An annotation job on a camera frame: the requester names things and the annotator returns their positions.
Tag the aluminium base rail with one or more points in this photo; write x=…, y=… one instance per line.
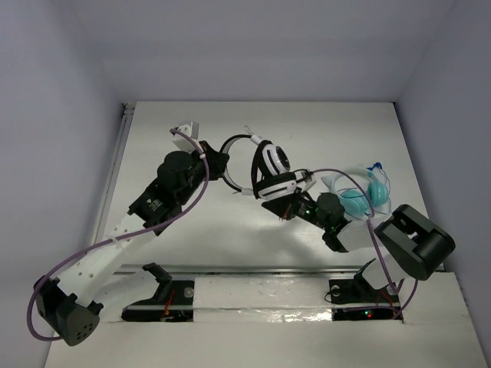
x=245, y=270

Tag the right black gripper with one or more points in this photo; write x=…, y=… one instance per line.
x=285, y=207

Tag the white black headphones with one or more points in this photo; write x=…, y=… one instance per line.
x=270, y=173

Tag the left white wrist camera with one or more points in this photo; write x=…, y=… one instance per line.
x=185, y=135

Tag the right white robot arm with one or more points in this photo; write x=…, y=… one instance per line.
x=407, y=244

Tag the teal cat-ear headphones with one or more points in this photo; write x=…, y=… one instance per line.
x=368, y=195

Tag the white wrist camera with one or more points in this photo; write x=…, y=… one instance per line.
x=185, y=135
x=305, y=179

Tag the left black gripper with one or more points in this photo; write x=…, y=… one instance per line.
x=214, y=159

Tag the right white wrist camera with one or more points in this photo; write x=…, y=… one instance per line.
x=305, y=179

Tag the aluminium side rail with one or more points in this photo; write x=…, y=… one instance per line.
x=126, y=117

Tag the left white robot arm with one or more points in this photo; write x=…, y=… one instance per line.
x=74, y=296

